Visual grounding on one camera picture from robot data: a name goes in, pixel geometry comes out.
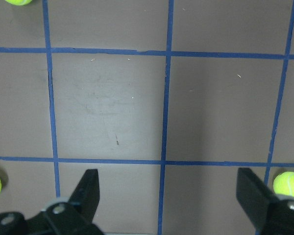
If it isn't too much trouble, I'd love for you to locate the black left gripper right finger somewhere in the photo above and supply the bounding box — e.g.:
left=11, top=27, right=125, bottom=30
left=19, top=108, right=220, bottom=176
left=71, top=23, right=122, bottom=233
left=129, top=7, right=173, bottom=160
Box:
left=236, top=167, right=294, bottom=235

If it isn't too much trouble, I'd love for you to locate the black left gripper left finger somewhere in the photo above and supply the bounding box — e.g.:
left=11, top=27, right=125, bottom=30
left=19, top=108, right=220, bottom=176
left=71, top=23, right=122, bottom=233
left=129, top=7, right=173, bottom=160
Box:
left=43, top=169, right=103, bottom=235

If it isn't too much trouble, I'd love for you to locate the tennis ball near left base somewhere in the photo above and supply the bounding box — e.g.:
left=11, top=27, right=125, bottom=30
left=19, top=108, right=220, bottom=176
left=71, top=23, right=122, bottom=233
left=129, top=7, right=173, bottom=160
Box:
left=273, top=171, right=294, bottom=197

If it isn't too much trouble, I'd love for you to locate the tennis ball front right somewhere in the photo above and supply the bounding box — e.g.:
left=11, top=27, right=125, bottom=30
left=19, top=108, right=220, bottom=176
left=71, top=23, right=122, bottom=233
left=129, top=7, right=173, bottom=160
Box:
left=5, top=0, right=32, bottom=6

